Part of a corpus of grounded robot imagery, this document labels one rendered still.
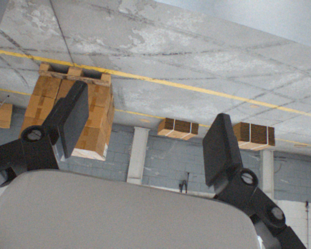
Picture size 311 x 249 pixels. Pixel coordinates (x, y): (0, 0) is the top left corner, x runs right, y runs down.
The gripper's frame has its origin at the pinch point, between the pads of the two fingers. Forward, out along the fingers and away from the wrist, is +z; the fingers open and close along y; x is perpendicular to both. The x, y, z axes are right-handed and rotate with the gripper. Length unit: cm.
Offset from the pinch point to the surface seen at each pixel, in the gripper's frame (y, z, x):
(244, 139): 169, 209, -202
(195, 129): 99, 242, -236
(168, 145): 73, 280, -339
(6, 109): -278, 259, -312
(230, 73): 77, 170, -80
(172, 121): 55, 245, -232
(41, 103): -109, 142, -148
